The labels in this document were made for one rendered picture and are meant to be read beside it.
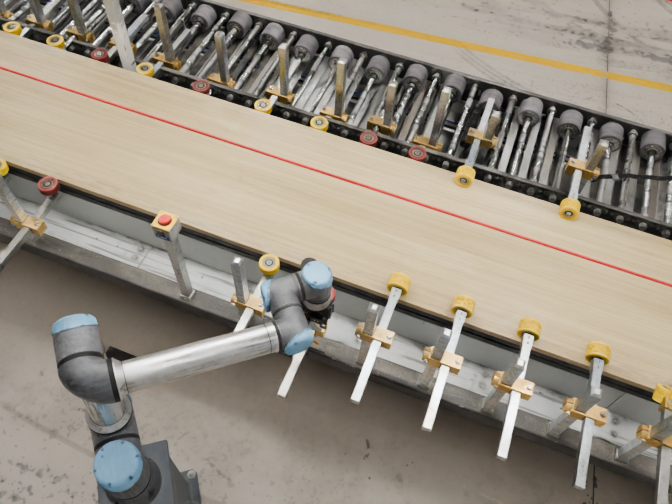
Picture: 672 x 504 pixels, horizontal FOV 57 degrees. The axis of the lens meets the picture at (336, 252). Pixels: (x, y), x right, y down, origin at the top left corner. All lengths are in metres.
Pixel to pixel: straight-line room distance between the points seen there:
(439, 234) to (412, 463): 1.13
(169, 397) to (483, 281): 1.62
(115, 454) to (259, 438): 1.01
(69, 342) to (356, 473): 1.68
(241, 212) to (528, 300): 1.19
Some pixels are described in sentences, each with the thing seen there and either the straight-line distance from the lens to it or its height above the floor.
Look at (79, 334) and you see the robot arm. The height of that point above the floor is 1.45.
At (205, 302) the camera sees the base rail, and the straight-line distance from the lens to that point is 2.57.
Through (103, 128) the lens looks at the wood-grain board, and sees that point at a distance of 2.97.
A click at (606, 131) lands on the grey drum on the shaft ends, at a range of 3.28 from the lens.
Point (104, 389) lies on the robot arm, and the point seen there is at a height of 1.43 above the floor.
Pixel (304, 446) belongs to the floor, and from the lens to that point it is 3.05.
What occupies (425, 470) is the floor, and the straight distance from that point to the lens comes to 3.07.
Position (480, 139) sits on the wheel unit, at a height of 0.97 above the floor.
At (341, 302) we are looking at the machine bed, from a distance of 2.53.
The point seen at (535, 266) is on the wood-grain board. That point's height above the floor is 0.90.
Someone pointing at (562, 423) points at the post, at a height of 0.83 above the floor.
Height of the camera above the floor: 2.93
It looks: 57 degrees down
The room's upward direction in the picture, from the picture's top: 5 degrees clockwise
